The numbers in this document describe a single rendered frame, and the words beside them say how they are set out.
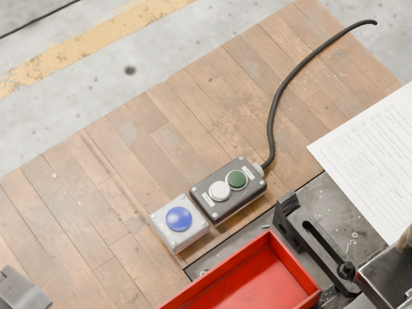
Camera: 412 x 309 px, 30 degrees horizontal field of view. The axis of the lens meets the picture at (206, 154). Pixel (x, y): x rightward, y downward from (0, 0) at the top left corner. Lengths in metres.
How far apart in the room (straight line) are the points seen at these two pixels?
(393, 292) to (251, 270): 0.30
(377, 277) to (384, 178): 0.36
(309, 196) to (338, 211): 0.05
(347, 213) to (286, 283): 0.16
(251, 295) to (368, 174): 0.28
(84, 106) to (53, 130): 0.12
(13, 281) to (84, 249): 0.44
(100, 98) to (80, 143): 1.12
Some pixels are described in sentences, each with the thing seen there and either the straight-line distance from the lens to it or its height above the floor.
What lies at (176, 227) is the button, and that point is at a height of 0.94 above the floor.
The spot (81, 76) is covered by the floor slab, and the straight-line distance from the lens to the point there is 2.44.
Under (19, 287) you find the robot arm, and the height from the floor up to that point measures 1.32.
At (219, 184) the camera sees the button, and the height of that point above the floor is 0.94.
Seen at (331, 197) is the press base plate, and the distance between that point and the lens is 1.24.
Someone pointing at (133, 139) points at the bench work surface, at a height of 0.90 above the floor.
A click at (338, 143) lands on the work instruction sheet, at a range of 1.28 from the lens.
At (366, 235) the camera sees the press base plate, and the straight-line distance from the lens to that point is 1.22.
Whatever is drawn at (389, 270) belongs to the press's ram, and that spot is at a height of 1.14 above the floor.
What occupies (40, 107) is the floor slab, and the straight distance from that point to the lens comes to 2.41.
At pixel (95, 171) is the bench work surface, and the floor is 0.90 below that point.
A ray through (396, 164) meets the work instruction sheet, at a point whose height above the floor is 0.90.
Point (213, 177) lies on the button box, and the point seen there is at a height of 0.93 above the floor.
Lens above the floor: 2.01
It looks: 62 degrees down
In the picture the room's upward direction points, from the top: 1 degrees clockwise
